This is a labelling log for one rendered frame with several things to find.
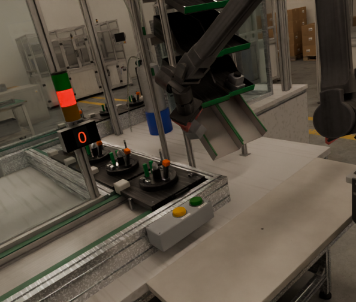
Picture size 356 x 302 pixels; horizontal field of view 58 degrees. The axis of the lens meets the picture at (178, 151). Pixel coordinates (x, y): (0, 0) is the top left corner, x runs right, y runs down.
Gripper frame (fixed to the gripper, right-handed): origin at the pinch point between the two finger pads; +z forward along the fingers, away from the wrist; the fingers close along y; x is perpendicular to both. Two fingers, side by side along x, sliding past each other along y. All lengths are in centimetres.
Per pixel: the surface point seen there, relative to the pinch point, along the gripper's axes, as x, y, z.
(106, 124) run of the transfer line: -96, -18, 88
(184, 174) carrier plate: 3.0, 11.4, 15.5
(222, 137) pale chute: 6.1, -10.5, 17.9
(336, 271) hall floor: 74, -16, 119
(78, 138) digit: -25.1, 26.1, -8.3
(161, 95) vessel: -59, -43, 62
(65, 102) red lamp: -30.8, 20.6, -17.9
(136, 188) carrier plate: -8.1, 25.8, 12.6
